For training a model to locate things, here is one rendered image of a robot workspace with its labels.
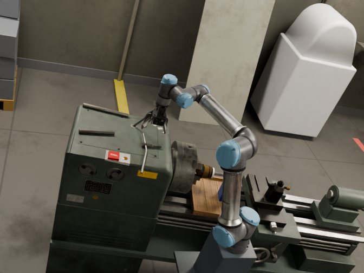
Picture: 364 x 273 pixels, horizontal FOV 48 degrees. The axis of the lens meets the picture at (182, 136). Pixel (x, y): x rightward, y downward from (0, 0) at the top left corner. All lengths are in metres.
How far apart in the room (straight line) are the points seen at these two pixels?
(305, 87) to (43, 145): 3.06
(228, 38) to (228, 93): 0.67
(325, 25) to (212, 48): 1.27
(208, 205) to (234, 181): 0.85
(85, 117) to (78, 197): 0.47
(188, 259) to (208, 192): 0.50
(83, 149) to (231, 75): 3.10
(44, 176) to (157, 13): 2.37
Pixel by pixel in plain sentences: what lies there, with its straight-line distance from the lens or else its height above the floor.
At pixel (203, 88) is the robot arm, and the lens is 2.11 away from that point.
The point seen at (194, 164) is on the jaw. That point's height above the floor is 1.20.
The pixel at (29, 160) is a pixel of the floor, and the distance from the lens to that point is 4.03.
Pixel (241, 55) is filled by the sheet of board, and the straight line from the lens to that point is 5.05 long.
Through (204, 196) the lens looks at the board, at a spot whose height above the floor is 0.89.
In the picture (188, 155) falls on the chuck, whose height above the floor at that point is 1.23.
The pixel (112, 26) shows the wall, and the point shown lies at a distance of 5.11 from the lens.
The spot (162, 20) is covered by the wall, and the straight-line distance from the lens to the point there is 5.15.
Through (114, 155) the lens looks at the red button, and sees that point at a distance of 2.25.
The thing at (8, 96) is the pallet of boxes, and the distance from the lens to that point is 4.51.
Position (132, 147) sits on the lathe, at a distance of 2.35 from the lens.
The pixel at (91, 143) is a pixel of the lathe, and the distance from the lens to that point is 2.31.
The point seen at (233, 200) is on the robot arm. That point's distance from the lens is 1.94.
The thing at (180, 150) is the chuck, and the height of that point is 1.23.
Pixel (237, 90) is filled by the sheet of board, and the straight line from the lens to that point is 5.15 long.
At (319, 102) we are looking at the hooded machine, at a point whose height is 0.61.
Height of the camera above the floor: 2.70
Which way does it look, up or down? 34 degrees down
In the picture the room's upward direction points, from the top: 20 degrees clockwise
